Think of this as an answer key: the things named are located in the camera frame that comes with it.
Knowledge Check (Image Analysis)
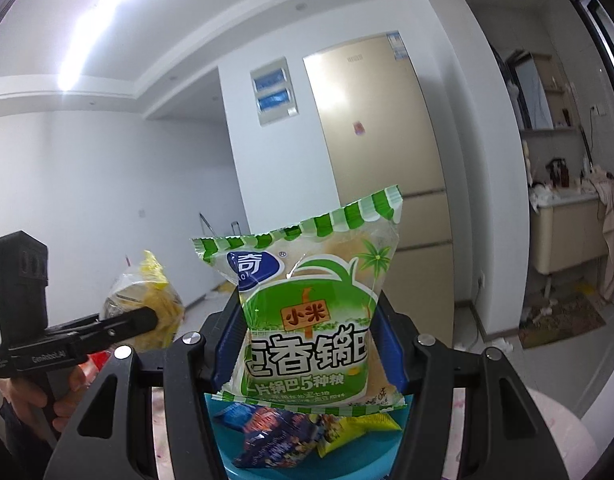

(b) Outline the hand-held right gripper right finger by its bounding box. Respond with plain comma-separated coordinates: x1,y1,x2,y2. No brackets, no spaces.
369,292,580,480

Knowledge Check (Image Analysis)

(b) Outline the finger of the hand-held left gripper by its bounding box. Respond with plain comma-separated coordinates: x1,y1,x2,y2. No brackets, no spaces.
44,312,104,337
69,307,158,356

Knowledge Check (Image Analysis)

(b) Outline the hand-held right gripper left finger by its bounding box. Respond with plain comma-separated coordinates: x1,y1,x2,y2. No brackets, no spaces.
42,287,250,480

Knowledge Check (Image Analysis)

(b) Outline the yellow clear snack packet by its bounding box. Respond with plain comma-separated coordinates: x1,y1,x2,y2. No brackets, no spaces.
101,250,187,351

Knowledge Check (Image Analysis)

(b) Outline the green striped snack packet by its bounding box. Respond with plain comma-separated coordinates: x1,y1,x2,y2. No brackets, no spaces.
189,185,408,408

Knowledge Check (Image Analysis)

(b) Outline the large blue snack packet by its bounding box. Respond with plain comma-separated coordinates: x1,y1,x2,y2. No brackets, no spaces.
232,407,320,471

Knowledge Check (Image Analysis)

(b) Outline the blue plastic basin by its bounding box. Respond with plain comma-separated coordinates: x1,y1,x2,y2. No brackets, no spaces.
204,392,413,480

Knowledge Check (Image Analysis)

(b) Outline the person's left hand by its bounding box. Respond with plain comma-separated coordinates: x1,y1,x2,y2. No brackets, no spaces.
7,365,88,433

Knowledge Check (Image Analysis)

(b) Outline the red drink bottle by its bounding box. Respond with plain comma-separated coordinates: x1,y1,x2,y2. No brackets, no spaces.
77,352,110,391

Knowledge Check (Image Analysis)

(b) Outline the brown floor rug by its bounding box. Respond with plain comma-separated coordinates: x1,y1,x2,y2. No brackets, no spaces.
517,292,608,351

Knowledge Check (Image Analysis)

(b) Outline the gold refrigerator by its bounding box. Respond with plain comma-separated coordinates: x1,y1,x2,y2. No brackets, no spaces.
302,32,455,343

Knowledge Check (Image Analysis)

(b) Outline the beige sink cabinet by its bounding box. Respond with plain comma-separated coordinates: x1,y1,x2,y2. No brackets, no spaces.
530,192,608,276

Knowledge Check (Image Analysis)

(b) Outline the dark pump bottle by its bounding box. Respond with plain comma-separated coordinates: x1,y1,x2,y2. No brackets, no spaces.
547,158,569,186

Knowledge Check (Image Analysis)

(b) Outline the grey electrical panel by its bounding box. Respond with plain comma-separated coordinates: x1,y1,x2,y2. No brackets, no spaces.
250,57,299,127

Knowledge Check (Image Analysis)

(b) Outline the ceiling light strip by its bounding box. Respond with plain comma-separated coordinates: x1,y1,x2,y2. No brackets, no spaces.
57,0,163,91

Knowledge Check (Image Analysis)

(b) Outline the mirror cabinet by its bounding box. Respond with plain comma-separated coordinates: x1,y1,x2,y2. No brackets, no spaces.
492,50,568,131

